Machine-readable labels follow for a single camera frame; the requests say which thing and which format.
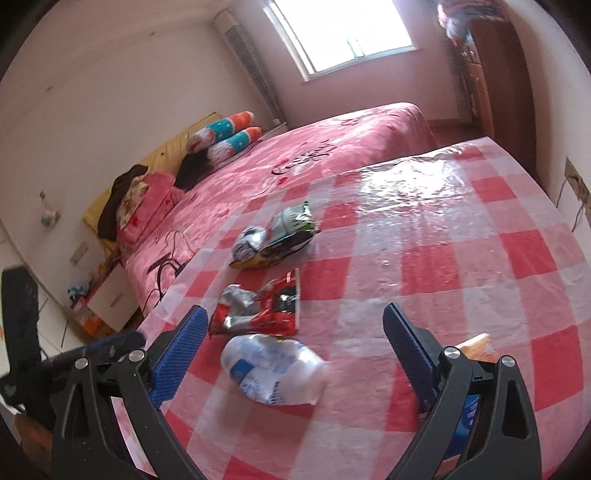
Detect orange packet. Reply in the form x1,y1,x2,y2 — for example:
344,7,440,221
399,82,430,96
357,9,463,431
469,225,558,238
456,332,493,363

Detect white standing air conditioner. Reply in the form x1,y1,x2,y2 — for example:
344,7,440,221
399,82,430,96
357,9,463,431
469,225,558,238
222,13,288,131

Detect pink fluffy pillow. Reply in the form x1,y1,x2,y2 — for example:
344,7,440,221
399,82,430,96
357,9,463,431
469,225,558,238
117,173,182,244

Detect black chair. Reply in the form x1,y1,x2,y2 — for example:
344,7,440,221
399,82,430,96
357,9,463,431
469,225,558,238
0,265,52,418

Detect folded blankets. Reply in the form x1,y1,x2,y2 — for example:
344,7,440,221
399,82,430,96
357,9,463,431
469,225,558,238
436,0,509,45

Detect red white checked tablecloth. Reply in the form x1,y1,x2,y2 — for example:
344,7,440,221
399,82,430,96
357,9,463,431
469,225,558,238
111,136,585,480

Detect white plastic bag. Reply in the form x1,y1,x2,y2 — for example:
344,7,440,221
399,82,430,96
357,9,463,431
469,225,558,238
220,333,330,407

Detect cardboard box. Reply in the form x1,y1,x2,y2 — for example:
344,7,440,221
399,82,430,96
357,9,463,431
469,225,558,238
69,300,117,339

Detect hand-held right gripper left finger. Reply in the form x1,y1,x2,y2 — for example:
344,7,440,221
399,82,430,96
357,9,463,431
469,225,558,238
51,305,209,480

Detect white nightstand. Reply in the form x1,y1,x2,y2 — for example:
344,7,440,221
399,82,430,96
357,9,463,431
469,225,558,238
88,264,136,334

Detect black cloth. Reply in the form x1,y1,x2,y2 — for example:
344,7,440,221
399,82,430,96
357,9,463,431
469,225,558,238
97,165,151,241
174,152,216,193

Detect floral cream pillow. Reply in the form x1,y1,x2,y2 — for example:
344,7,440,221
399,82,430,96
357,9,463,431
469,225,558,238
115,178,151,232

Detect bed with pink blanket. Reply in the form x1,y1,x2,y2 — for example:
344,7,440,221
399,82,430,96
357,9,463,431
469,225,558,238
117,102,437,320

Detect blue white snack packet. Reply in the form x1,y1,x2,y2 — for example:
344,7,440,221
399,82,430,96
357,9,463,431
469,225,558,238
228,224,279,270

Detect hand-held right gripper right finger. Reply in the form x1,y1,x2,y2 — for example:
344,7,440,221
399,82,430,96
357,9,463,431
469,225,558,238
381,302,542,480

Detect red black drink packet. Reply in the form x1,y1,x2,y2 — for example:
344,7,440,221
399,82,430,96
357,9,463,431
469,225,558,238
208,268,302,337

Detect cartoon bolster pillow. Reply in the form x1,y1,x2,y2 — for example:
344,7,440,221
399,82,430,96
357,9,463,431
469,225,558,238
187,111,257,151
205,127,265,165

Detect large window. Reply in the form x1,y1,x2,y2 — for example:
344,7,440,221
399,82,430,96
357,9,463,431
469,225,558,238
262,0,415,83

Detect yellow headboard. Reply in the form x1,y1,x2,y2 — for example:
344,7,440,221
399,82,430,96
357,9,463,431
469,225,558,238
83,111,221,253

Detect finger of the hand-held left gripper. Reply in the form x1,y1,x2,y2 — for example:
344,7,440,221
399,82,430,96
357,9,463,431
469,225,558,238
39,330,147,393

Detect green and white snack bag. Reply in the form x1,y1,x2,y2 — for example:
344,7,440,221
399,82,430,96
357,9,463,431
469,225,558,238
269,200,321,259

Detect blue white box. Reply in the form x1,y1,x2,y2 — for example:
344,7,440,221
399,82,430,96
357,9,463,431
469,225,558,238
444,392,484,460

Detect brown wooden cabinet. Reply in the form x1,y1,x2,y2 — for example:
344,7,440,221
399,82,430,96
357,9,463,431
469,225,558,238
462,17,542,155

